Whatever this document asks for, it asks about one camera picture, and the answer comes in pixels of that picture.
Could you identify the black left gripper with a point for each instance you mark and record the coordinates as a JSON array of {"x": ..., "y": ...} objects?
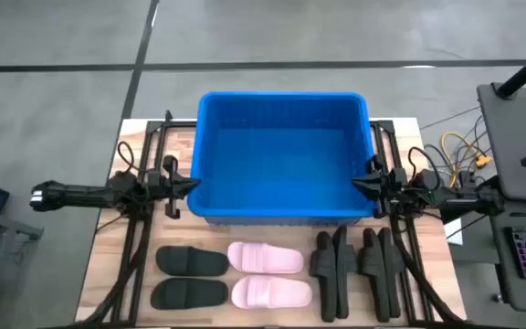
[{"x": 171, "y": 205}]

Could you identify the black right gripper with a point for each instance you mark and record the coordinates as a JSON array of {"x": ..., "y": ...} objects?
[{"x": 381, "y": 196}]

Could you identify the pink slide sandal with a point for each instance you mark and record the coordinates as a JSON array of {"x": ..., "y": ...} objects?
[
  {"x": 263, "y": 258},
  {"x": 270, "y": 292}
]

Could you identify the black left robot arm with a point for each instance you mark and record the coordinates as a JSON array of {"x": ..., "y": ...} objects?
[{"x": 80, "y": 194}]

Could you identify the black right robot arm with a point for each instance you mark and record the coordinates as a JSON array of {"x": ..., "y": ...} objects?
[{"x": 464, "y": 198}]

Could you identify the blue plastic bin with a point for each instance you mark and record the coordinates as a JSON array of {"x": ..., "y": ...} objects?
[{"x": 281, "y": 160}]

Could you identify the white paper sheet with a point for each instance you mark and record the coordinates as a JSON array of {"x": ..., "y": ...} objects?
[{"x": 455, "y": 230}]

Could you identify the grey desk shelf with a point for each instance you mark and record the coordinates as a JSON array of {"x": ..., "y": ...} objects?
[{"x": 509, "y": 146}]

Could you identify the grey desk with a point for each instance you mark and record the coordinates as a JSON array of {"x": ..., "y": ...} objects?
[{"x": 502, "y": 274}]

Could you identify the black round pole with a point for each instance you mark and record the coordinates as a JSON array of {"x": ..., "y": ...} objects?
[{"x": 523, "y": 73}]

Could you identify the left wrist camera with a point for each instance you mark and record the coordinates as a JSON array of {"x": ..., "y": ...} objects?
[{"x": 157, "y": 179}]

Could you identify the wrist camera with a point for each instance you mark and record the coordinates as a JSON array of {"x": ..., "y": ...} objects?
[
  {"x": 396, "y": 178},
  {"x": 157, "y": 179}
]

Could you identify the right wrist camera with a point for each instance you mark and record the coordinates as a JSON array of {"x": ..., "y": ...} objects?
[{"x": 396, "y": 178}]

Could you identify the black metal frame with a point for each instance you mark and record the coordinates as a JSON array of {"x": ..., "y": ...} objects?
[
  {"x": 381, "y": 124},
  {"x": 176, "y": 124}
]

